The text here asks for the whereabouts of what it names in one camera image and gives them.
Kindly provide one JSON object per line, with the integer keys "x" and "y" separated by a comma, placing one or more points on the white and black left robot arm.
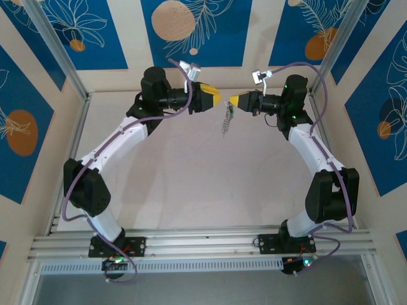
{"x": 111, "y": 143}

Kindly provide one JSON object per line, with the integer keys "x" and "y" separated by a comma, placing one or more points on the aluminium side rail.
{"x": 77, "y": 136}
{"x": 314, "y": 101}

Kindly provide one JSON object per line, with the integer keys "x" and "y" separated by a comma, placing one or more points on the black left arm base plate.
{"x": 140, "y": 246}

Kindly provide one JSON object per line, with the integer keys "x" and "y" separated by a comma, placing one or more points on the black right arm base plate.
{"x": 267, "y": 243}

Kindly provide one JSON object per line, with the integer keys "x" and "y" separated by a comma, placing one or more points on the aluminium corner post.
{"x": 337, "y": 47}
{"x": 58, "y": 47}

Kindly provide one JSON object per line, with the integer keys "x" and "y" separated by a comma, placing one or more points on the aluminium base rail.
{"x": 206, "y": 243}

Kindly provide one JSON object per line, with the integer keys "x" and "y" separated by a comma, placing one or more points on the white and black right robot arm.
{"x": 310, "y": 152}

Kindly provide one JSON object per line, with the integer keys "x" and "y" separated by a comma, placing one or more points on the black electronics box green light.
{"x": 111, "y": 265}
{"x": 291, "y": 267}

